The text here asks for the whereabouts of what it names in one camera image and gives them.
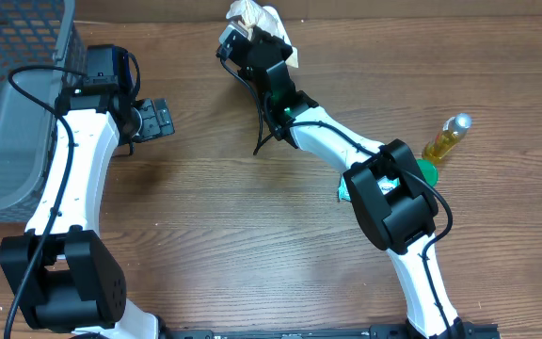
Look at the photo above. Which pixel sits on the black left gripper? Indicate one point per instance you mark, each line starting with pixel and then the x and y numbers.
pixel 151 126

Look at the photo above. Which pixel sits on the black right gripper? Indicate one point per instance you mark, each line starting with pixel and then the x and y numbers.
pixel 269 42

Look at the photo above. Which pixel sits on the brown snack pouch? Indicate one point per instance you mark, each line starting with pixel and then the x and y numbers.
pixel 250 15

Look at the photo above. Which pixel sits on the teal wipes packet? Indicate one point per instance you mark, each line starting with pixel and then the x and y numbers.
pixel 342 191

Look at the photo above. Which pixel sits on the green lid Knorr jar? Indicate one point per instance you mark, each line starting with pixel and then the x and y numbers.
pixel 429 171

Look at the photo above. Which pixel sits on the yellow liquid bottle grey cap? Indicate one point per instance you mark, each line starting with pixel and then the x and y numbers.
pixel 452 132

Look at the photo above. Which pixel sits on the teal tissue pack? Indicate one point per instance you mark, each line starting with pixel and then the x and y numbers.
pixel 386 185

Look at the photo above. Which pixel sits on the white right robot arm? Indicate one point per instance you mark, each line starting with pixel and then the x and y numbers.
pixel 393 204

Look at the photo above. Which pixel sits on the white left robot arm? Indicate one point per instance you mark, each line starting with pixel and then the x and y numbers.
pixel 63 277

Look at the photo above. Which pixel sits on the dark grey plastic basket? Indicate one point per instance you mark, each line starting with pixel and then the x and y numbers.
pixel 41 52

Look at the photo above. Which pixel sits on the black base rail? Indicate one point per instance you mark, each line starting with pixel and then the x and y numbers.
pixel 464 330

